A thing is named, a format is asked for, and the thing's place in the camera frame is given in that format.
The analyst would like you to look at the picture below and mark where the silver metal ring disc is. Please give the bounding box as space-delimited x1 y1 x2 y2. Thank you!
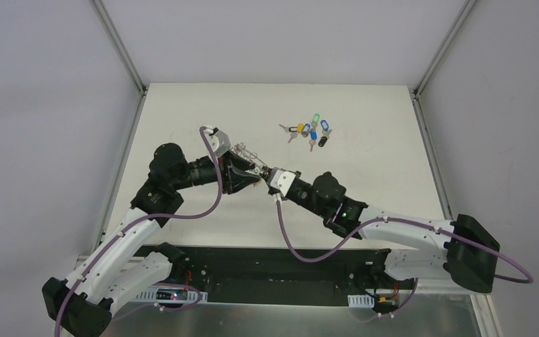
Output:
231 143 270 179

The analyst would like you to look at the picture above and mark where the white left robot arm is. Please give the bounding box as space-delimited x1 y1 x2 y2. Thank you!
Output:
42 138 267 336

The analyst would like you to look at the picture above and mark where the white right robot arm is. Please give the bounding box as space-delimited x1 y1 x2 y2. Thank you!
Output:
262 168 500 293

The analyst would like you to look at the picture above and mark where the loose black key tag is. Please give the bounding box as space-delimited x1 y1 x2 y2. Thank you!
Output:
318 136 328 147

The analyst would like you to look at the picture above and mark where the loose blue key tag left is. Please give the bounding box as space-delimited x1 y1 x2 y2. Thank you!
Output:
300 124 311 138

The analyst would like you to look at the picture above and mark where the loose blue key tag right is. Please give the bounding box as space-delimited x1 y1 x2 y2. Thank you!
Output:
320 119 331 134

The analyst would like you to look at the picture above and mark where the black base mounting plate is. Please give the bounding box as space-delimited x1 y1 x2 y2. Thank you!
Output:
140 245 417 307

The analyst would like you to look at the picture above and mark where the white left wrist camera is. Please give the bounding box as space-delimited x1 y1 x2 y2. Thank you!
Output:
204 126 232 158

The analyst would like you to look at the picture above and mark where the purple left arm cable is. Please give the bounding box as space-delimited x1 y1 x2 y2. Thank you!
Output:
54 126 225 337

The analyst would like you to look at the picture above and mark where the aluminium frame rail front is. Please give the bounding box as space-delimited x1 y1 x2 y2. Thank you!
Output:
69 254 490 296

